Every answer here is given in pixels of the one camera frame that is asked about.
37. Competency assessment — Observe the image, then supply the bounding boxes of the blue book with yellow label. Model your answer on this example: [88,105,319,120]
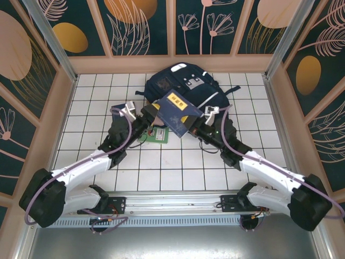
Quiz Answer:
[112,102,127,121]
[155,88,204,138]

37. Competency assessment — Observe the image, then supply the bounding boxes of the green book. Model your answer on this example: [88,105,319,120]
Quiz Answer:
[139,126,170,144]

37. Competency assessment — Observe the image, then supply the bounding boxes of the navy blue backpack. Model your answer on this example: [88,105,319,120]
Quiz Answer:
[134,62,241,121]

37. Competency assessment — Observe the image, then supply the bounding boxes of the grey metal shelf plate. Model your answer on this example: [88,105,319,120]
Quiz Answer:
[16,213,332,259]

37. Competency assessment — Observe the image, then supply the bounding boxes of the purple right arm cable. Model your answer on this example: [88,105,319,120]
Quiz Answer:
[222,104,340,233]

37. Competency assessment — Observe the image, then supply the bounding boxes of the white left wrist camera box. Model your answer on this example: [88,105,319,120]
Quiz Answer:
[122,101,139,122]

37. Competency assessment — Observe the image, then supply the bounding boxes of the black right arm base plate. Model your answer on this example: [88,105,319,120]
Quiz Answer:
[220,194,269,213]

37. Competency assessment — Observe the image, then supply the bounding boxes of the aluminium table side rail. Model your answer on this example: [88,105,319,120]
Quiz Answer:
[263,74,307,187]

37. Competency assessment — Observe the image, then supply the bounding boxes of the aluminium mounting rail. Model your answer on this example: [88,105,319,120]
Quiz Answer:
[25,190,323,216]

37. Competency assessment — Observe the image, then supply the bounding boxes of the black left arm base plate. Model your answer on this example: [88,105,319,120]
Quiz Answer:
[77,196,127,214]

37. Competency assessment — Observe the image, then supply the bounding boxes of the small connector with red wires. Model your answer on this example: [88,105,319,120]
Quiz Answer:
[250,210,271,219]
[89,215,116,225]

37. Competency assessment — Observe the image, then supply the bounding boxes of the wall panel with pink flowers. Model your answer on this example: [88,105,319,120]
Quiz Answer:
[175,0,234,56]

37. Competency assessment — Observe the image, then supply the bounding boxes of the wall panel orange circle leaves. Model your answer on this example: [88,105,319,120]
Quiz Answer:
[96,0,169,57]

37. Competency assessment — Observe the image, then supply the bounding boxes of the perforated metal cable tray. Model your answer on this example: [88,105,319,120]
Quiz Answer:
[37,218,243,227]

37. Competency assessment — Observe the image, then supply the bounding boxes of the aluminium corner post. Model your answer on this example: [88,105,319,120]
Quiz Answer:
[264,0,316,79]
[23,0,79,83]

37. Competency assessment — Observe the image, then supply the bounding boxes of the wall panel with orange oval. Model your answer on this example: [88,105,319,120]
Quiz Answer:
[40,0,108,57]

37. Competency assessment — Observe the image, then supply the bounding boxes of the wall panel with single flower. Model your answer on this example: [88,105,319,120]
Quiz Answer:
[0,93,38,196]

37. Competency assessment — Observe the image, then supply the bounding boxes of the wall panel pale circle reeds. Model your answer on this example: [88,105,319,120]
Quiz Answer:
[236,0,299,56]

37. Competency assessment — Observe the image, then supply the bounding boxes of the wall panel with pink leaves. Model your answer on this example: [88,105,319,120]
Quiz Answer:
[307,101,345,193]

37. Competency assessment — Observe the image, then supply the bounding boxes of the wall panel orange oval fern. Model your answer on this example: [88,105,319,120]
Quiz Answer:
[282,0,345,118]

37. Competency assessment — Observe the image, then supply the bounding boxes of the wall panel large pale circle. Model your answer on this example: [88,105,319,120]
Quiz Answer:
[0,0,59,121]

